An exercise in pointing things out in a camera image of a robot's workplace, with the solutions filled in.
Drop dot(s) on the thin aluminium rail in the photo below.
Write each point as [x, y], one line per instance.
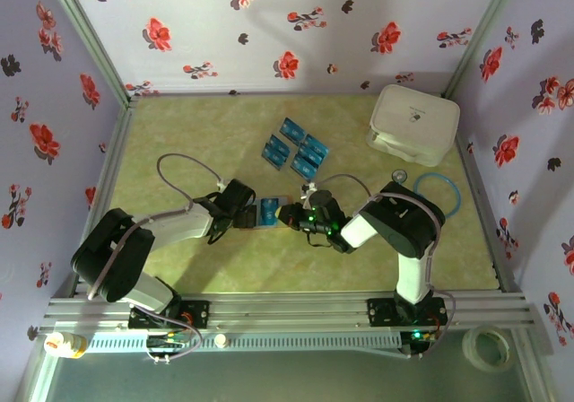
[269, 93]

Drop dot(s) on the long aluminium frame rail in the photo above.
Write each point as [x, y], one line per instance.
[287, 312]

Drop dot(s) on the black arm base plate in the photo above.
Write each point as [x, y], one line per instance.
[197, 314]
[381, 312]

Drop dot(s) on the white fabric zipper pouch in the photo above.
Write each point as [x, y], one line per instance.
[412, 119]

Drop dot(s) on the small circuit board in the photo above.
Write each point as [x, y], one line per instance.
[168, 343]
[417, 335]

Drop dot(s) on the aluminium frame post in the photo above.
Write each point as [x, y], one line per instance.
[90, 34]
[479, 34]

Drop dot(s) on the small white round knob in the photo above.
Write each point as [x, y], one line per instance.
[220, 340]

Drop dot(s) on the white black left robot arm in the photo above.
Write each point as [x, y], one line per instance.
[179, 227]

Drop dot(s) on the white bottle yellow cap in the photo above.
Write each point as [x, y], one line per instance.
[65, 344]

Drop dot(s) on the blue tube stethoscope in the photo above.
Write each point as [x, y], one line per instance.
[455, 195]

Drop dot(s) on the aluminium side rail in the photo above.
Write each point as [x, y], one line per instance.
[498, 249]
[114, 151]

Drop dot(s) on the clear tape roll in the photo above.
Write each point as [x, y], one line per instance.
[468, 348]

